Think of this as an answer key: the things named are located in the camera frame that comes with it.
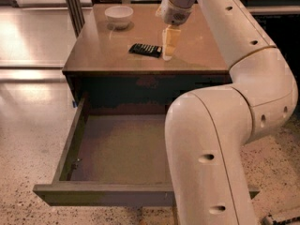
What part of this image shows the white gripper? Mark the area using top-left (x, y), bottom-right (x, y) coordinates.
top-left (156, 0), bottom-right (195, 61)

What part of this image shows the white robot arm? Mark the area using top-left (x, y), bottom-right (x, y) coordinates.
top-left (160, 0), bottom-right (298, 225)

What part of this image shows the open top drawer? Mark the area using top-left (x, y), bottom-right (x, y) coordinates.
top-left (34, 91), bottom-right (252, 213)

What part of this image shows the white ceramic bowl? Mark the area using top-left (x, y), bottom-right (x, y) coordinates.
top-left (104, 6), bottom-right (133, 29)

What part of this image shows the brown wooden cabinet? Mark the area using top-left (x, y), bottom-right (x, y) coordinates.
top-left (63, 4), bottom-right (231, 108)

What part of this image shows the white power strip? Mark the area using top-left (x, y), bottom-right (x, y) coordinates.
top-left (262, 207), bottom-right (300, 225)

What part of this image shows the metal window frame post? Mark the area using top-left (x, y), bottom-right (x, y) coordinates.
top-left (66, 0), bottom-right (84, 37)

